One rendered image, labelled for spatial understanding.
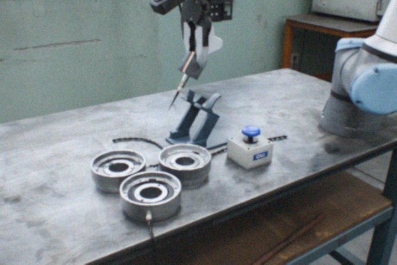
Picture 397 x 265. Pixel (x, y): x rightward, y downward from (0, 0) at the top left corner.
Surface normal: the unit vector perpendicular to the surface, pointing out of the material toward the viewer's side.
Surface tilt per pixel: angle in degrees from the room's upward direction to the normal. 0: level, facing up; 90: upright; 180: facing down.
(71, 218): 0
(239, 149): 90
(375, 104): 96
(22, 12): 90
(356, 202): 0
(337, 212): 0
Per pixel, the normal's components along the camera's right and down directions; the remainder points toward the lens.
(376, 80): -0.14, 0.51
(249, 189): 0.01, -0.92
